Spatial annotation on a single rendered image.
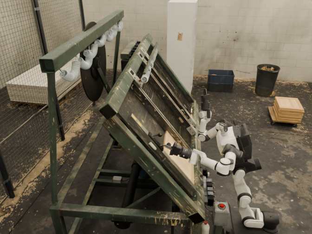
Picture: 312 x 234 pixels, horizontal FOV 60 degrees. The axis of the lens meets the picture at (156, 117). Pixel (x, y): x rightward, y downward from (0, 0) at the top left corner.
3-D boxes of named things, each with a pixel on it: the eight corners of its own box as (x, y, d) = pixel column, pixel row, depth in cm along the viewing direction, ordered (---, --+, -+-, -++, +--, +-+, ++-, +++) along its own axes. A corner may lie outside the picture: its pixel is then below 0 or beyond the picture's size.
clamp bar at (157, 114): (192, 164, 288) (211, 154, 279) (119, 77, 248) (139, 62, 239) (191, 158, 297) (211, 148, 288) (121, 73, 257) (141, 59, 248)
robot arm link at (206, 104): (212, 94, 276) (212, 105, 278) (204, 93, 282) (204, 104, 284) (206, 95, 266) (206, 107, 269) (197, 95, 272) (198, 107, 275)
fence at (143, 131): (192, 192, 253) (196, 191, 252) (127, 118, 221) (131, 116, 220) (192, 188, 257) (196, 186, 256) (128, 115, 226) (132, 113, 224)
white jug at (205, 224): (208, 237, 311) (210, 226, 302) (200, 237, 312) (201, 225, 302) (208, 230, 320) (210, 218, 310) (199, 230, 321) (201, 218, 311)
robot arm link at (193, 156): (183, 161, 221) (196, 165, 222) (188, 148, 221) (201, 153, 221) (181, 158, 232) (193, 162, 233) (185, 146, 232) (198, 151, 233)
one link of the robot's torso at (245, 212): (253, 213, 313) (248, 182, 291) (257, 228, 295) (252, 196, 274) (239, 215, 316) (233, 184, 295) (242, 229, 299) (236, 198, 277)
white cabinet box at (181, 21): (190, 95, 647) (196, 2, 547) (165, 94, 657) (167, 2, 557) (192, 86, 699) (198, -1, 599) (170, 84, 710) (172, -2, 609)
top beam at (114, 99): (107, 120, 194) (117, 113, 191) (97, 110, 191) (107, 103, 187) (147, 42, 386) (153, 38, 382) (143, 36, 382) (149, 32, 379)
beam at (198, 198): (194, 224, 237) (205, 220, 233) (187, 216, 233) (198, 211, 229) (192, 108, 429) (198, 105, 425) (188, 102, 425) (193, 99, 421)
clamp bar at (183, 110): (191, 128, 351) (207, 119, 343) (133, 54, 312) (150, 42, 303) (191, 124, 360) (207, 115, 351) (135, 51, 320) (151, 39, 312)
